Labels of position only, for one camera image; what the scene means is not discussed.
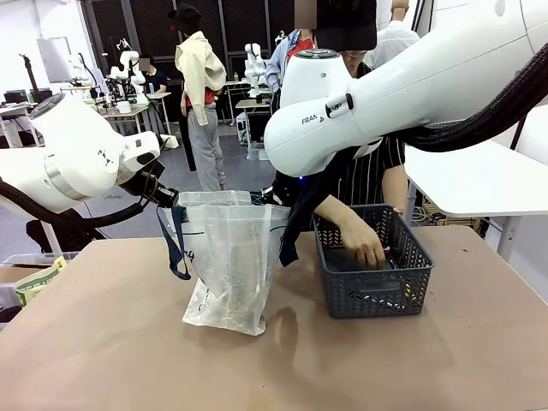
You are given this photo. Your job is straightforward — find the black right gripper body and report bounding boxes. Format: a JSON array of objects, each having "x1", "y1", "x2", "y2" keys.
[{"x1": 271, "y1": 169, "x2": 319, "y2": 207}]

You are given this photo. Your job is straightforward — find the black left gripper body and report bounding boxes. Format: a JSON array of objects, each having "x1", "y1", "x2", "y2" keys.
[{"x1": 117, "y1": 160, "x2": 168, "y2": 203}]

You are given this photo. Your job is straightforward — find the translucent shopping bag navy handles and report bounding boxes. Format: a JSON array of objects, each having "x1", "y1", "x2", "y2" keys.
[{"x1": 155, "y1": 189, "x2": 301, "y2": 337}]

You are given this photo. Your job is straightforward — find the dark grey plastic basket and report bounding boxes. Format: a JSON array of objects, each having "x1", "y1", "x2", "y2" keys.
[{"x1": 311, "y1": 204, "x2": 436, "y2": 320}]

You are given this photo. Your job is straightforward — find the person's left forearm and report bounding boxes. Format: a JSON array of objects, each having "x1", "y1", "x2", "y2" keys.
[{"x1": 383, "y1": 164, "x2": 408, "y2": 211}]

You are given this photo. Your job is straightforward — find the person's right forearm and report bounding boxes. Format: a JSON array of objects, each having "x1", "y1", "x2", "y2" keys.
[{"x1": 314, "y1": 194, "x2": 359, "y2": 241}]

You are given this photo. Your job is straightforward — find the black bag on floor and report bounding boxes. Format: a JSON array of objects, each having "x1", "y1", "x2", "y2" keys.
[{"x1": 25, "y1": 207, "x2": 107, "y2": 254}]

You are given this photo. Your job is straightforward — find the person's right hand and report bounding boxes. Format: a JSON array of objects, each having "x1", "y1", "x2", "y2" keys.
[{"x1": 340, "y1": 219, "x2": 387, "y2": 271}]

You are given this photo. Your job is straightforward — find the wooden background desk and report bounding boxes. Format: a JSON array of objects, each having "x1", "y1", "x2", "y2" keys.
[{"x1": 100, "y1": 104, "x2": 152, "y2": 138}]

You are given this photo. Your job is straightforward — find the person in striped black shirt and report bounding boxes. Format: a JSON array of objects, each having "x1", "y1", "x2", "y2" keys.
[{"x1": 314, "y1": 47, "x2": 408, "y2": 207}]

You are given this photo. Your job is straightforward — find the mannequin with cream jacket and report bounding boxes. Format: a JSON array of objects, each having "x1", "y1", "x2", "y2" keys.
[{"x1": 166, "y1": 2, "x2": 228, "y2": 193}]

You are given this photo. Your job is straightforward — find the seated person in dark shirt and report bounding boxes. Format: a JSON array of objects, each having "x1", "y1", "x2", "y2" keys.
[{"x1": 139, "y1": 54, "x2": 169, "y2": 94}]

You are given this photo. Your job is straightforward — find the cardboard box with green print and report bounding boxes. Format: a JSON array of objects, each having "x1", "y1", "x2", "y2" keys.
[{"x1": 0, "y1": 256, "x2": 69, "y2": 308}]

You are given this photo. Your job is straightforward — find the grey whiteboard panel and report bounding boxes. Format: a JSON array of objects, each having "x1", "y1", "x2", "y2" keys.
[{"x1": 36, "y1": 37, "x2": 73, "y2": 84}]

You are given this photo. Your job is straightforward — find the black light stand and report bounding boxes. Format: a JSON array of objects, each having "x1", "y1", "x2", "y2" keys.
[{"x1": 18, "y1": 53, "x2": 43, "y2": 92}]

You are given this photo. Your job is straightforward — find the mannequin with white shirt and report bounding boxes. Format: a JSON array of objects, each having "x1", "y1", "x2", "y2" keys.
[{"x1": 372, "y1": 0, "x2": 421, "y2": 70}]

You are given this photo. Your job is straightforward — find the white side table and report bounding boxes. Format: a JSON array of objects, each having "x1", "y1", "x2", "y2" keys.
[{"x1": 403, "y1": 115, "x2": 548, "y2": 253}]

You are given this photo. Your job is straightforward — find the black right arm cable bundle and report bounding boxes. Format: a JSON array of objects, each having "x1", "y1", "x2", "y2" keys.
[{"x1": 387, "y1": 42, "x2": 548, "y2": 154}]

